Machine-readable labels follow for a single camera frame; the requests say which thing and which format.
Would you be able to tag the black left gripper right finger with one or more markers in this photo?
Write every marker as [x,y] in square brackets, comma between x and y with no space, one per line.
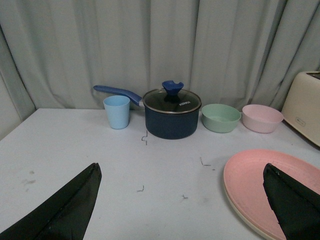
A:
[296,207]

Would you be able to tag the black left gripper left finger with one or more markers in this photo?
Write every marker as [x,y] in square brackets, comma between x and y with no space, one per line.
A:
[63,216]

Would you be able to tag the pink plate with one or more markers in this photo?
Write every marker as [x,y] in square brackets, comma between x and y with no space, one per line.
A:
[243,180]

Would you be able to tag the beige plate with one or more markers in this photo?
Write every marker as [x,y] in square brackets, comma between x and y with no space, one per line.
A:
[245,220]

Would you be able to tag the pink bowl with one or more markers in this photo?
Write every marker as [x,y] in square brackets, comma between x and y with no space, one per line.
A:
[260,118]

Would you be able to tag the cream toaster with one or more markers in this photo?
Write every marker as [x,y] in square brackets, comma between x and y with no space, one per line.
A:
[301,108]

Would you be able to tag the green bowl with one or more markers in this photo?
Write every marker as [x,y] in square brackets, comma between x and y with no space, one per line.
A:
[220,118]

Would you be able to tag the left light blue cup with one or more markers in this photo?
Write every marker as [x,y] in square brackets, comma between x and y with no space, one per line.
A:
[117,109]

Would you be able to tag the dark blue saucepan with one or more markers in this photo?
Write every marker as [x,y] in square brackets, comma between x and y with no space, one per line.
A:
[163,125]

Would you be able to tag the glass pot lid blue knob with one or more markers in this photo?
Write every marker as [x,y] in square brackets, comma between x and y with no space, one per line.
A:
[172,98]

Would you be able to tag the grey curtain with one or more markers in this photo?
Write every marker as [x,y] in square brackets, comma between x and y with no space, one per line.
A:
[233,52]

